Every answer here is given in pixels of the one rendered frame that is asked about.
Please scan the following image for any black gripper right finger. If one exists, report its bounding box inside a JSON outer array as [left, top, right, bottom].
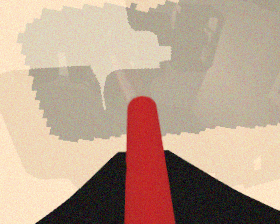
[[164, 151, 280, 224]]

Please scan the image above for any red peg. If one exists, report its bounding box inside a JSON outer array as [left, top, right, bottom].
[[124, 97, 175, 224]]

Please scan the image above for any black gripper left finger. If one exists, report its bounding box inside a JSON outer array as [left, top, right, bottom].
[[36, 152, 127, 224]]

